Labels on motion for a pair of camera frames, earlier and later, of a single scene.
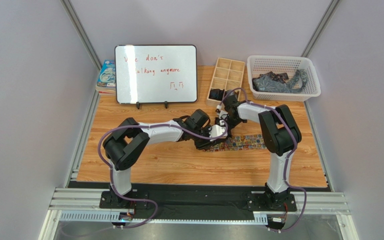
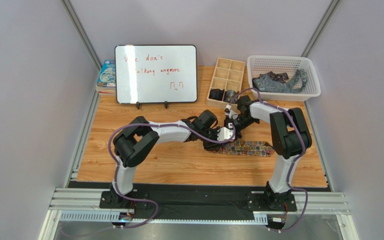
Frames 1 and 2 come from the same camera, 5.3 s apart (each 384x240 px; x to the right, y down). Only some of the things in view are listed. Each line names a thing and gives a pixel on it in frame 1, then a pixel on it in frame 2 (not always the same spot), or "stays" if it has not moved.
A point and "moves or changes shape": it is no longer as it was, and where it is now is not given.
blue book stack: (106, 80) stays
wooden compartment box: (228, 75) stays
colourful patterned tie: (253, 141) moves or changes shape
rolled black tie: (216, 94) stays
